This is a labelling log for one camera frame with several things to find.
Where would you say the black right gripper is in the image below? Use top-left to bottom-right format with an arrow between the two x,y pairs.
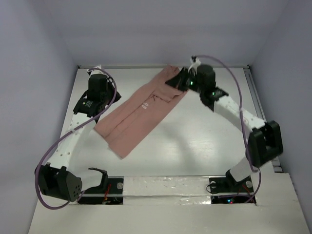
164,69 -> 203,95

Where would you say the pink printed t-shirt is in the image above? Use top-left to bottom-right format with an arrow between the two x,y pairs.
94,65 -> 187,158

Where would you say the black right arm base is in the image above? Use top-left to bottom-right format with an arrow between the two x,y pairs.
206,176 -> 256,204

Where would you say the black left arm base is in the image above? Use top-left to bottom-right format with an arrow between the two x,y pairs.
78,176 -> 124,205

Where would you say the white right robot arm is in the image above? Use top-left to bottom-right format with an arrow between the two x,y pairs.
166,64 -> 283,191

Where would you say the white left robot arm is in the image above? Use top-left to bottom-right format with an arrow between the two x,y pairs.
35,72 -> 121,209

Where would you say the white foam front board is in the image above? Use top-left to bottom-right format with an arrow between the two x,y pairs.
29,175 -> 309,234

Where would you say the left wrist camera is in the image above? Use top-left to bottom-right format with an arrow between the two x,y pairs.
87,65 -> 103,76

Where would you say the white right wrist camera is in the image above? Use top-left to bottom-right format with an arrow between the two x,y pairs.
188,56 -> 201,74

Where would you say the aluminium back table rail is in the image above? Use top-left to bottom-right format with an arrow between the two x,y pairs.
78,64 -> 250,69

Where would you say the aluminium table rail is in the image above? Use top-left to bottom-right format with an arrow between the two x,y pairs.
78,64 -> 250,69
243,68 -> 283,173

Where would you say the aluminium right table rail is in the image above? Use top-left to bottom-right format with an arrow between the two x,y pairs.
243,68 -> 283,173

